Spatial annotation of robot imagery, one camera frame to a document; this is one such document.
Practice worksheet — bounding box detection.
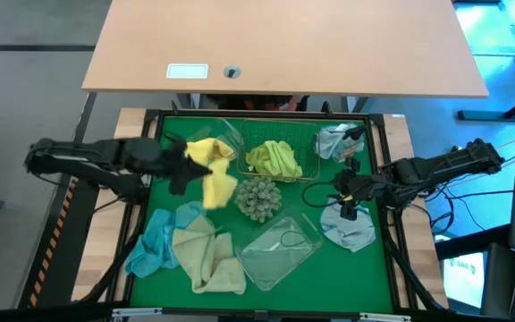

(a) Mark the gold wire basket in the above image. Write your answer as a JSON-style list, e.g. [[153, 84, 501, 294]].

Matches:
[[236, 118, 322, 183]]

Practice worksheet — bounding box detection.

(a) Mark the lit display with logo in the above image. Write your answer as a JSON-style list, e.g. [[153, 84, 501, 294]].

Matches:
[[441, 251, 486, 309]]

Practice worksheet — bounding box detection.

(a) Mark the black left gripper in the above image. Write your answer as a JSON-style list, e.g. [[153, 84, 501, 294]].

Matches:
[[143, 131, 215, 197]]

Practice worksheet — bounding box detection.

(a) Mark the clear plastic bin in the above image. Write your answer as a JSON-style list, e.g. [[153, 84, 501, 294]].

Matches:
[[234, 213, 325, 292], [167, 116, 243, 180]]

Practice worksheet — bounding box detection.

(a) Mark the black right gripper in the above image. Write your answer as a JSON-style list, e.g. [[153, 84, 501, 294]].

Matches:
[[330, 156, 391, 221]]

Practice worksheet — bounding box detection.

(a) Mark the black table frame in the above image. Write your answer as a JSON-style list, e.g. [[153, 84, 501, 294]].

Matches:
[[107, 101, 419, 321]]

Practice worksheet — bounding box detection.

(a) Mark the black desk foot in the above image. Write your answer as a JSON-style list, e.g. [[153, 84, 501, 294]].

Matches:
[[457, 87, 515, 122]]

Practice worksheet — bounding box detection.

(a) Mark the pale green microfiber towel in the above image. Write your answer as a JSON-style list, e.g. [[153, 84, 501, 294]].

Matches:
[[171, 215, 248, 295]]

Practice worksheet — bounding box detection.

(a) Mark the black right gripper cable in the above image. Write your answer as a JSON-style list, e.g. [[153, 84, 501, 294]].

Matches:
[[300, 180, 346, 209]]

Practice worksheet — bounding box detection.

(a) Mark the lime green microfiber towel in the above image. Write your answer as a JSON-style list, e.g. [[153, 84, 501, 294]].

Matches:
[[244, 140, 304, 179]]

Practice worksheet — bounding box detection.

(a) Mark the black orange hazard strip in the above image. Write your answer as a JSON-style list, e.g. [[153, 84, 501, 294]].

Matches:
[[18, 178, 100, 309]]

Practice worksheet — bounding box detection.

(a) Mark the light wooden desk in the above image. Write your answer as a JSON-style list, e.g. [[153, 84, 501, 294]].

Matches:
[[81, 0, 490, 99]]

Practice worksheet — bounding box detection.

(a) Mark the teal microfiber towel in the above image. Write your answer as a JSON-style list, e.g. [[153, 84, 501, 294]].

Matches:
[[124, 199, 207, 279]]

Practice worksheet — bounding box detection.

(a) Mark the silver aluminium bar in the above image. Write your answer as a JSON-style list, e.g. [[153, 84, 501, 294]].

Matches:
[[359, 312, 413, 322], [112, 307, 164, 319]]

